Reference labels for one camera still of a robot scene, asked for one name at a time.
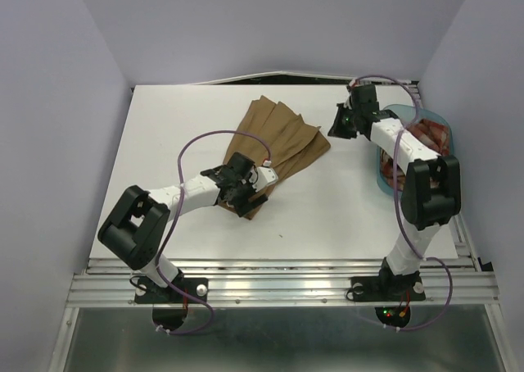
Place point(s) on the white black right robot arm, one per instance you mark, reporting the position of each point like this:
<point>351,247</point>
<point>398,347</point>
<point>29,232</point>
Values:
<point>430,197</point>

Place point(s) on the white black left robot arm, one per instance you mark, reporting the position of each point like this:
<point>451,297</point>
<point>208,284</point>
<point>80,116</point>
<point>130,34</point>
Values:
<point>136,224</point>

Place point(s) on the aluminium table frame rail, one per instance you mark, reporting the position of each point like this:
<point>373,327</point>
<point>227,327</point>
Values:
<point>278,284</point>

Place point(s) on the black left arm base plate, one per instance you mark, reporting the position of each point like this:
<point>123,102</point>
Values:
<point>149,293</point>

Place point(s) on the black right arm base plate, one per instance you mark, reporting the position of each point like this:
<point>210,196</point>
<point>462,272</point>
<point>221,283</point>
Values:
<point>369,289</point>

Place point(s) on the red plaid skirt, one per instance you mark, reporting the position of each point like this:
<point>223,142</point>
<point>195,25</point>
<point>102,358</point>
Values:
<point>433,135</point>

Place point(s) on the teal plastic basket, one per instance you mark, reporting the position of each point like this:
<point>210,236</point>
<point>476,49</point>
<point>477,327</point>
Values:
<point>410,150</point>

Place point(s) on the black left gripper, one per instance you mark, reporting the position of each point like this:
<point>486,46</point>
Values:
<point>242,206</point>

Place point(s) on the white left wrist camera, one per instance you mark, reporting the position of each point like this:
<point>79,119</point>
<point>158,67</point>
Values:
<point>262,177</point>

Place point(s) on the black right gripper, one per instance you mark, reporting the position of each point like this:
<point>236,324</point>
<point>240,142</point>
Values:
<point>337,129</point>

